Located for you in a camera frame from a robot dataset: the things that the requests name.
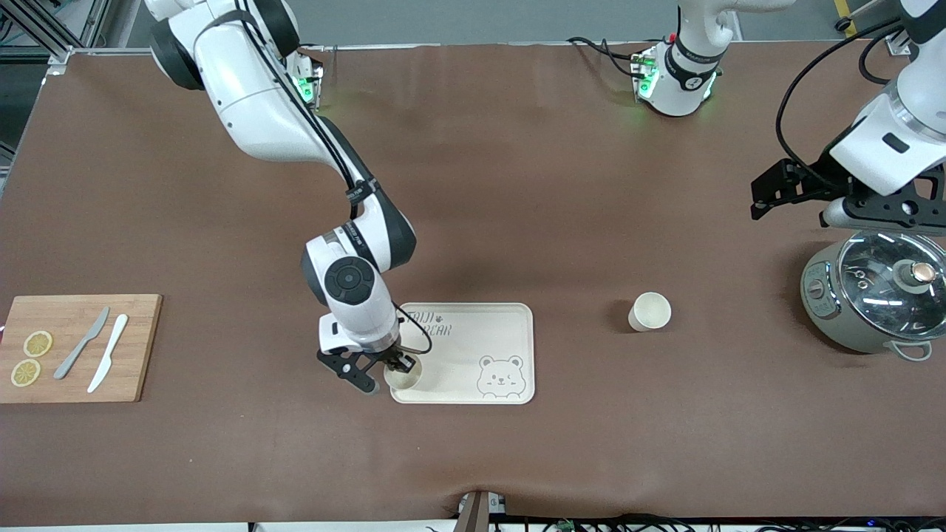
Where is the white IKEA cup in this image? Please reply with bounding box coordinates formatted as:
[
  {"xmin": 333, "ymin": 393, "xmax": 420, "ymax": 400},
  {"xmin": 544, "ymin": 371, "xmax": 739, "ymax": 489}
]
[
  {"xmin": 628, "ymin": 292, "xmax": 673, "ymax": 333},
  {"xmin": 384, "ymin": 358, "xmax": 424, "ymax": 392}
]

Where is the cream tray with bear print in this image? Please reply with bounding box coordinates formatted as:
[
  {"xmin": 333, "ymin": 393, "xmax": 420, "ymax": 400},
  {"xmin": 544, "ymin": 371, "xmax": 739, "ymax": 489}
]
[{"xmin": 389, "ymin": 301, "xmax": 535, "ymax": 406}]

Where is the gray electric cooking pot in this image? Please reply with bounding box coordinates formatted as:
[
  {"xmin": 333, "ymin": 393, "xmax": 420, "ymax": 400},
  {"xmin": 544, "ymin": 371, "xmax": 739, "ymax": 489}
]
[{"xmin": 800, "ymin": 229, "xmax": 946, "ymax": 363}]

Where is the glass pot lid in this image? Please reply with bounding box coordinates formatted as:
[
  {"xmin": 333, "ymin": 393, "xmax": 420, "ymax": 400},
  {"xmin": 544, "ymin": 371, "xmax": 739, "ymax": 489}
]
[{"xmin": 837, "ymin": 231, "xmax": 946, "ymax": 341}]

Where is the brown table mat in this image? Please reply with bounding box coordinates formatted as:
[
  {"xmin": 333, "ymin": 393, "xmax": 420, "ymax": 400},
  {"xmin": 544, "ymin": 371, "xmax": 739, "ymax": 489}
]
[{"xmin": 0, "ymin": 41, "xmax": 946, "ymax": 527}]

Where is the white plastic knife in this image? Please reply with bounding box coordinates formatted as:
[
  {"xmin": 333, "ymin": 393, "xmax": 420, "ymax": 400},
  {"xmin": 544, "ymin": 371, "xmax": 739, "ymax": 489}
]
[{"xmin": 87, "ymin": 314, "xmax": 129, "ymax": 394}]

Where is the grey plastic knife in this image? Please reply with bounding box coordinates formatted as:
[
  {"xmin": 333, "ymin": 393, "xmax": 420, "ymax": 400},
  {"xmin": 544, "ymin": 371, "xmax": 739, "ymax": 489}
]
[{"xmin": 53, "ymin": 307, "xmax": 111, "ymax": 381}]

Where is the wooden cutting board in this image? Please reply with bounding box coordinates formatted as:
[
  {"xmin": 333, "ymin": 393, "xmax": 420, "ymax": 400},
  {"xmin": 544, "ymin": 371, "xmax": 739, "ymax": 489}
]
[{"xmin": 0, "ymin": 294, "xmax": 163, "ymax": 404}]

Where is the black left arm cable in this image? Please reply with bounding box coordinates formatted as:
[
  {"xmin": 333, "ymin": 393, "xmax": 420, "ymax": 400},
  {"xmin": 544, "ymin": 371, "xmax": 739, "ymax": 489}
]
[{"xmin": 775, "ymin": 18, "xmax": 906, "ymax": 194}]

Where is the metal table edge bracket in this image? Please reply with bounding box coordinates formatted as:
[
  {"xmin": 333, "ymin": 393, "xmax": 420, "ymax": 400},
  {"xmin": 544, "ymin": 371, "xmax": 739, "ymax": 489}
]
[{"xmin": 455, "ymin": 491, "xmax": 507, "ymax": 532}]

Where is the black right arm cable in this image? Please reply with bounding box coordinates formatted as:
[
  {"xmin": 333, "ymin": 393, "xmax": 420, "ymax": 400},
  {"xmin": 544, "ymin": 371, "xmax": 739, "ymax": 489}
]
[{"xmin": 236, "ymin": 0, "xmax": 435, "ymax": 359}]

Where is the black cable at arm base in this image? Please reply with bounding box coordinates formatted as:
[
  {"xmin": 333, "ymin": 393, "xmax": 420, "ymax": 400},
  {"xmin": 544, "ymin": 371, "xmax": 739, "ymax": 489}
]
[{"xmin": 568, "ymin": 35, "xmax": 640, "ymax": 78}]

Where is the aluminium frame post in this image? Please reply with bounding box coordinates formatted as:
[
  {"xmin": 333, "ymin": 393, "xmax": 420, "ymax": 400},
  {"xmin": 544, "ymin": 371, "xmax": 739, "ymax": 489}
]
[{"xmin": 0, "ymin": 0, "xmax": 112, "ymax": 75}]

